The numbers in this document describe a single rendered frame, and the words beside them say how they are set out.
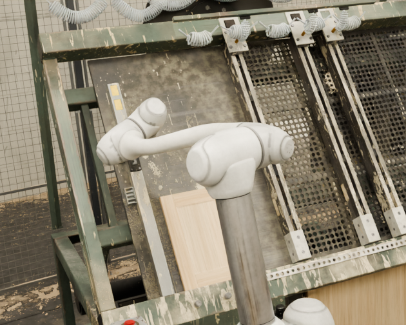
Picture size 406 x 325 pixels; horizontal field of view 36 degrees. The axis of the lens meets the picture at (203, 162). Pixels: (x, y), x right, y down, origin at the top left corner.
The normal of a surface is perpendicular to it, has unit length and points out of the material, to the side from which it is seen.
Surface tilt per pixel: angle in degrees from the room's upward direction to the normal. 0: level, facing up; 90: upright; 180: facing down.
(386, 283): 90
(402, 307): 90
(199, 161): 85
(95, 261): 56
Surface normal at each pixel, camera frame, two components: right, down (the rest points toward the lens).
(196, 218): 0.27, -0.37
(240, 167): 0.55, 0.09
